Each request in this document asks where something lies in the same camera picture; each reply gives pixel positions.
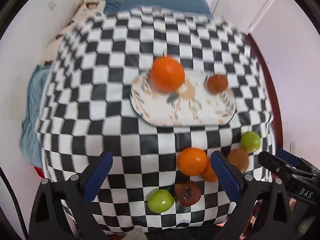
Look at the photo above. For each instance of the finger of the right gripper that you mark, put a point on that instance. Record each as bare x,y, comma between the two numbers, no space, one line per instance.
284,170
294,161

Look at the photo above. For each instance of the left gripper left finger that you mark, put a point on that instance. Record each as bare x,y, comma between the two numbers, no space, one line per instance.
48,219

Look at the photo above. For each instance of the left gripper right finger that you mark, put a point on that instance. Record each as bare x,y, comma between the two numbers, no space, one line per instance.
274,220

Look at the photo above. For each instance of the red green apple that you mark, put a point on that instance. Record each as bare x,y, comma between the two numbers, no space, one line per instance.
239,158

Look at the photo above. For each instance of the dark red apple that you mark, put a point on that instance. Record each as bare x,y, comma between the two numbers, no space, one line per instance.
188,193

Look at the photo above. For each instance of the small dark orange tangerine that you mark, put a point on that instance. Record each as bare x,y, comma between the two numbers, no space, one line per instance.
217,84

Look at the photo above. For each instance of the green apple front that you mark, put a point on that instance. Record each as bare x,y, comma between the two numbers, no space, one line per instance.
160,201

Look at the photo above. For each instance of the large orange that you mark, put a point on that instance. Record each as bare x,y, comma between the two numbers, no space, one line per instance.
166,74

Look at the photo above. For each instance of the floral oval plate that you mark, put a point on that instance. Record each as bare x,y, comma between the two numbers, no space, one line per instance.
191,105

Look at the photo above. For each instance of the checkered black white blanket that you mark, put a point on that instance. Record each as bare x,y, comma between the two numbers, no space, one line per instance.
86,109

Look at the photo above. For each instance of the white door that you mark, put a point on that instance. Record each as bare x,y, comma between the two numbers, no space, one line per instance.
244,14

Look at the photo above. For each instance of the beige patterned pillow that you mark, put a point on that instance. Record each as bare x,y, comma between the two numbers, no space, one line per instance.
85,9

